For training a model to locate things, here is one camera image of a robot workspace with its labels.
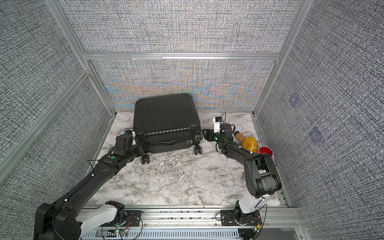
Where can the aluminium cage frame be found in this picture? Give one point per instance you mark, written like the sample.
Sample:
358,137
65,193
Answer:
345,38

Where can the aluminium front rail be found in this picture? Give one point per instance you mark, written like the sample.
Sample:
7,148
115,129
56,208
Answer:
204,223

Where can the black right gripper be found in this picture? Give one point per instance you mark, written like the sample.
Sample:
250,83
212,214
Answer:
209,134

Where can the white cup red inside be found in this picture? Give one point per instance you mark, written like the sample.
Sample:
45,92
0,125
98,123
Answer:
266,150

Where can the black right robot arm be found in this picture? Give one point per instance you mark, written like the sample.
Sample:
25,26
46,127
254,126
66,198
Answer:
261,175

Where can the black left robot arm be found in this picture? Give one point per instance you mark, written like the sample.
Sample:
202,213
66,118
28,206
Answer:
61,220

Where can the white perforated plate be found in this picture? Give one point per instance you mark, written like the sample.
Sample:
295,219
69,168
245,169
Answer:
263,145

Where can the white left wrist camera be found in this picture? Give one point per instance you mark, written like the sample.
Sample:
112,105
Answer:
128,132

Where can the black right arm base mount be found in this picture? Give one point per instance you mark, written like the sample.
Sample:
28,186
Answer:
237,218

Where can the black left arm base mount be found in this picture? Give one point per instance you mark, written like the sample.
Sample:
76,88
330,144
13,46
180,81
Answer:
132,218

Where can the black ribbed hard-shell suitcase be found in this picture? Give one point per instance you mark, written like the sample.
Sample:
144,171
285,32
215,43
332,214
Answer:
167,123

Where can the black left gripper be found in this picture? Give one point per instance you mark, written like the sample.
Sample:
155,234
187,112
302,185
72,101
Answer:
139,146

